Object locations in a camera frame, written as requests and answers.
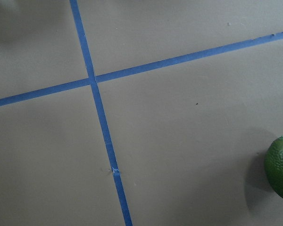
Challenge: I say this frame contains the blue tape grid lines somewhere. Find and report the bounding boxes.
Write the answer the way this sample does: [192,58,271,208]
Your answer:
[0,0,283,226]

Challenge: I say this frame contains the green lime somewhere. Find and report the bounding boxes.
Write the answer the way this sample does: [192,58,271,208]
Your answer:
[264,136,283,198]

